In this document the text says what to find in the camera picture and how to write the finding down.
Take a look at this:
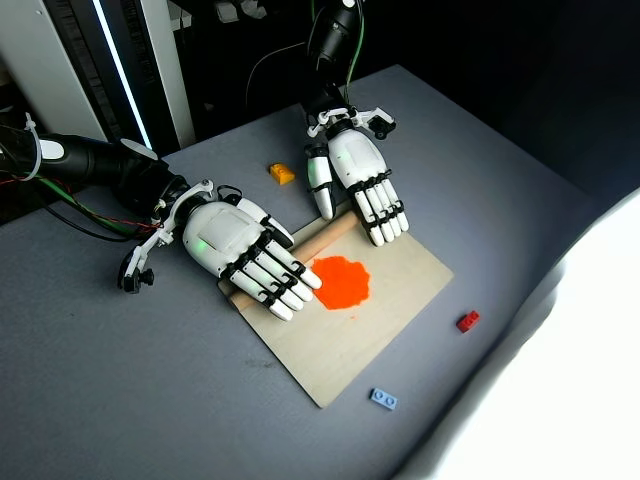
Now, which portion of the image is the grey table cloth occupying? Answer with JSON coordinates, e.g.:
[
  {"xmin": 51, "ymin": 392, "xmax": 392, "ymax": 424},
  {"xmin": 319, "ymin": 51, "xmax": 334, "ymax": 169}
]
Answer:
[{"xmin": 0, "ymin": 63, "xmax": 640, "ymax": 480}]

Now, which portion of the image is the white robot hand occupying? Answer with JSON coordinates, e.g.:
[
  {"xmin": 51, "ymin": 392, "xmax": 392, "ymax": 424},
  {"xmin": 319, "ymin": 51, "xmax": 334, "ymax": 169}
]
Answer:
[
  {"xmin": 182, "ymin": 197, "xmax": 324, "ymax": 322},
  {"xmin": 303, "ymin": 127, "xmax": 411, "ymax": 248}
]

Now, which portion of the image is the wooden rolling pin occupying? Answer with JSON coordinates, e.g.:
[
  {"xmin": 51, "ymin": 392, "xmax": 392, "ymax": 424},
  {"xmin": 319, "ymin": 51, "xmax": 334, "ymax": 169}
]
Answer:
[{"xmin": 227, "ymin": 213, "xmax": 361, "ymax": 312}]

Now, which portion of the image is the yellow toy brick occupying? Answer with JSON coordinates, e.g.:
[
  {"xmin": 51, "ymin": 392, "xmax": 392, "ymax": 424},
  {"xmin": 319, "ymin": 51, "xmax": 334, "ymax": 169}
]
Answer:
[{"xmin": 268, "ymin": 162, "xmax": 296, "ymax": 186}]

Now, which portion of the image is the thin grey cable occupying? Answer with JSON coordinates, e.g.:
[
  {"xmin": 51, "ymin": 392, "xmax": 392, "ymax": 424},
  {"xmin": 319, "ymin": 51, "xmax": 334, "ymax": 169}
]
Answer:
[{"xmin": 244, "ymin": 42, "xmax": 309, "ymax": 109}]

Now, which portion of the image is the red toy brick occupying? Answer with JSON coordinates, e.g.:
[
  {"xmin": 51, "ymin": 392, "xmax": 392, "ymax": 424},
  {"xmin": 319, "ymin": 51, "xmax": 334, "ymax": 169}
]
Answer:
[{"xmin": 455, "ymin": 309, "xmax": 481, "ymax": 334}]

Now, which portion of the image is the blue flat toy brick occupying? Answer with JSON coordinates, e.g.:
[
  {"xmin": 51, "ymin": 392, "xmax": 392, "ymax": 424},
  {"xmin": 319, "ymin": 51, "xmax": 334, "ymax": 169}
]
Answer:
[{"xmin": 369, "ymin": 387, "xmax": 400, "ymax": 411}]

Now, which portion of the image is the light wooden board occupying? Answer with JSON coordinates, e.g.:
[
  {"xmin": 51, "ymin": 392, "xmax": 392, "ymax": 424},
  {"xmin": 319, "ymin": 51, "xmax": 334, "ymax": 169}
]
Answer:
[{"xmin": 217, "ymin": 199, "xmax": 455, "ymax": 409}]

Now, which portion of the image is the orange play dough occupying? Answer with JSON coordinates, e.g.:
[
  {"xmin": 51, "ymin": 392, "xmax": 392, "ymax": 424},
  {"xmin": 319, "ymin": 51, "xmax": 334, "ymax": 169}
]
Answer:
[{"xmin": 310, "ymin": 254, "xmax": 373, "ymax": 312}]

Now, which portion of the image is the white cabinet with light strip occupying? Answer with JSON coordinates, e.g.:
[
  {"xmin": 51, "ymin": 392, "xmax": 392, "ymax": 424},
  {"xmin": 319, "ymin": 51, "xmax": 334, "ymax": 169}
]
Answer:
[{"xmin": 0, "ymin": 0, "xmax": 196, "ymax": 151}]

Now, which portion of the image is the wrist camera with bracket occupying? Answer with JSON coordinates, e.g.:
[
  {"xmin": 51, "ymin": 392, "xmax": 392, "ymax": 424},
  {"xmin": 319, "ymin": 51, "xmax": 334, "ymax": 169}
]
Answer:
[
  {"xmin": 117, "ymin": 227, "xmax": 174, "ymax": 295},
  {"xmin": 349, "ymin": 105, "xmax": 399, "ymax": 141}
]

